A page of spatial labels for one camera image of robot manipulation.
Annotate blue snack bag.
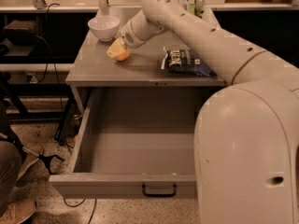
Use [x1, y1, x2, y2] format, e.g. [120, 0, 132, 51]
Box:
[161, 49, 216, 77]

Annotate orange fruit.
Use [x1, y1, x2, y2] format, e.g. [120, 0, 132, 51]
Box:
[115, 50, 130, 62]

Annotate tan shoe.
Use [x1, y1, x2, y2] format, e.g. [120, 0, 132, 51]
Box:
[18, 145, 43, 179]
[0, 199, 36, 224]

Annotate black grabber tool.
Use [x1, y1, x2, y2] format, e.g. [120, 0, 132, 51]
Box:
[0, 133, 64, 175]

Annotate grey open drawer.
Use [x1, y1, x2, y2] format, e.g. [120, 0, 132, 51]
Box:
[50, 87, 213, 199]

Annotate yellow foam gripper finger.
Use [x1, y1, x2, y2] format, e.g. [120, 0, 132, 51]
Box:
[107, 37, 127, 59]

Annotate dark box on shelf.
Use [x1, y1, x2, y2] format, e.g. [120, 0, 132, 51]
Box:
[4, 20, 37, 46]

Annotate grey metal cabinet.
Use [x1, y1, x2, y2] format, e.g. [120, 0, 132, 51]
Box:
[65, 7, 228, 114]

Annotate black drawer handle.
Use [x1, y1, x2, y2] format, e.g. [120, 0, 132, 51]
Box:
[141, 184, 177, 198]

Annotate person's trouser leg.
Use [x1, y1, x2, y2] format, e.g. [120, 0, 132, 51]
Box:
[0, 103, 22, 217]

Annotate tan shoe far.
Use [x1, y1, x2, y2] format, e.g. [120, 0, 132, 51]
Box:
[18, 145, 43, 179]

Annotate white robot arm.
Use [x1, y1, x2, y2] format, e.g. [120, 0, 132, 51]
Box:
[107, 0, 299, 224]

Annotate black cable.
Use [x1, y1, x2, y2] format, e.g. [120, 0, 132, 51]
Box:
[36, 3, 64, 110]

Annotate tan shoe near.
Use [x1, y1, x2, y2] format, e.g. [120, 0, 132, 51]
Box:
[0, 199, 36, 224]

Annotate green chip bag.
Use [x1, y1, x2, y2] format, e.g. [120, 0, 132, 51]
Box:
[189, 4, 204, 18]

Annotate white bowl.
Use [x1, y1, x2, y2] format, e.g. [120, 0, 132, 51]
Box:
[88, 15, 120, 41]

